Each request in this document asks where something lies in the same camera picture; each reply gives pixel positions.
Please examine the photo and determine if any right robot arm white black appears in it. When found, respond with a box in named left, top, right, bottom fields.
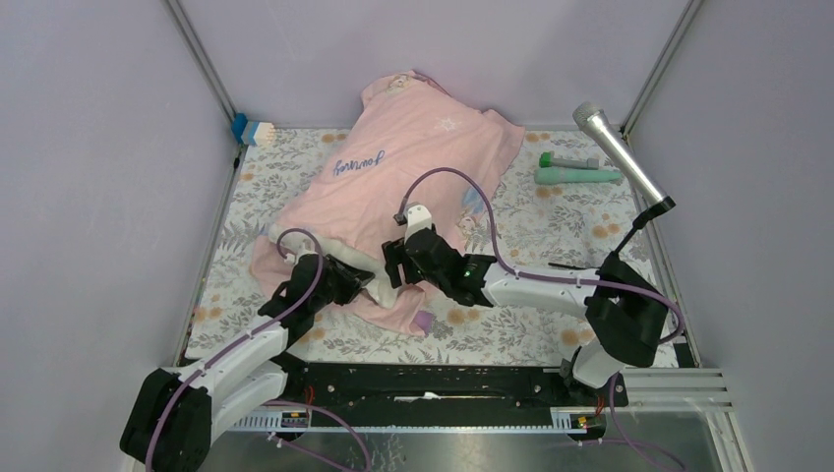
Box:
left=382, top=229, right=670, bottom=405

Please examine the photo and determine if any white slotted cable duct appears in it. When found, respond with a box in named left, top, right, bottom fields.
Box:
left=229, top=406, right=587, bottom=435

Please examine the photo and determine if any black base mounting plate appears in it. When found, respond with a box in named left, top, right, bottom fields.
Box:
left=280, top=363, right=629, bottom=416

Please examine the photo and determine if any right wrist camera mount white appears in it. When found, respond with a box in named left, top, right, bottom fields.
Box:
left=393, top=203, right=434, bottom=240

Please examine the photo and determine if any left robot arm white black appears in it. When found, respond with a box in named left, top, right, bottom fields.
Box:
left=119, top=253, right=375, bottom=471

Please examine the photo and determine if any white pillow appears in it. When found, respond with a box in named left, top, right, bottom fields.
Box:
left=268, top=223, right=398, bottom=309

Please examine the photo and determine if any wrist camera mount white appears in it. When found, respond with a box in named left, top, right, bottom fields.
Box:
left=281, top=238, right=320, bottom=264
left=393, top=203, right=434, bottom=240

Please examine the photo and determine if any blue white block toy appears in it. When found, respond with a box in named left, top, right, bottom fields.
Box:
left=230, top=113, right=277, bottom=147

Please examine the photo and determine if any silver microphone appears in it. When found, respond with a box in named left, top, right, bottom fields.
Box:
left=572, top=101, right=677, bottom=221

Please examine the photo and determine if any green toy flashlight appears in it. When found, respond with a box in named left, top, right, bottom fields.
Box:
left=533, top=151, right=623, bottom=186

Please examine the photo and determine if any pink purple pillowcase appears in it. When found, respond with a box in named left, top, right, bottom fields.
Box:
left=251, top=71, right=525, bottom=336

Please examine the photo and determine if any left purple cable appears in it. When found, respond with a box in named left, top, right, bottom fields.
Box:
left=144, top=227, right=374, bottom=472

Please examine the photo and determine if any floral table cloth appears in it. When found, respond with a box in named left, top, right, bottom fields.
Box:
left=184, top=129, right=637, bottom=366

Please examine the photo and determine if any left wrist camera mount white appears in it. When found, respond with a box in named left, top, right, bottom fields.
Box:
left=281, top=238, right=320, bottom=264

